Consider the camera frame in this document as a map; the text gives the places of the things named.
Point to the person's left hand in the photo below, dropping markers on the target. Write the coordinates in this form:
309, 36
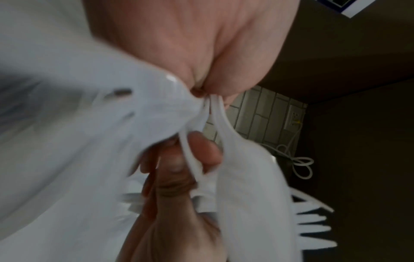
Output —
194, 33

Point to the person's right hand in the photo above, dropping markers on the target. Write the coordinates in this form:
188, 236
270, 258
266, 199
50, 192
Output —
174, 230

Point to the white plastic bag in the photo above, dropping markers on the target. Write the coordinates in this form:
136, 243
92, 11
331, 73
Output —
64, 133

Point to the white plastic rack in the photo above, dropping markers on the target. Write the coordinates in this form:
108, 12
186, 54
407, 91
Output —
312, 220

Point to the white paper sheet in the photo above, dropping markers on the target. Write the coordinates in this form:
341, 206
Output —
347, 6

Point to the white wall outlet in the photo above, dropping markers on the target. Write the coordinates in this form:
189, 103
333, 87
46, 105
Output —
293, 117

